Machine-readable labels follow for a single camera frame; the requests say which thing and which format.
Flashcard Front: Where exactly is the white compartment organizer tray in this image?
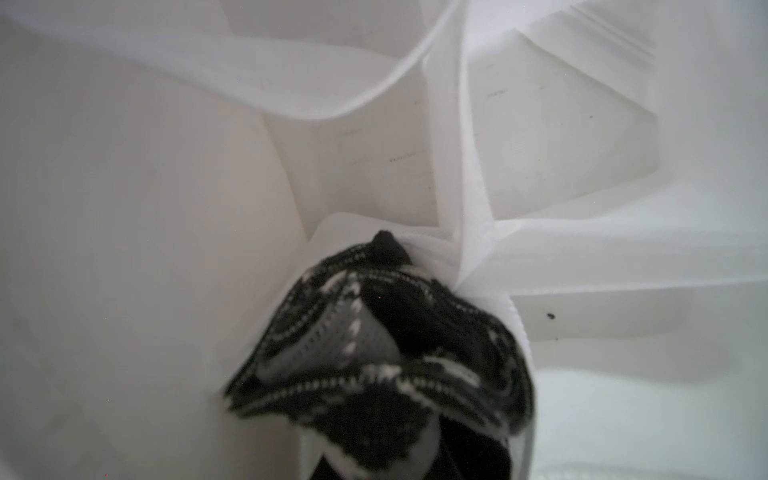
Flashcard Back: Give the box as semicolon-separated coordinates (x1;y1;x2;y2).
1;1;767;479

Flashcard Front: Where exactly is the black grey argyle sock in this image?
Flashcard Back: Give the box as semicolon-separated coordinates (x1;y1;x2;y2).
223;230;535;479

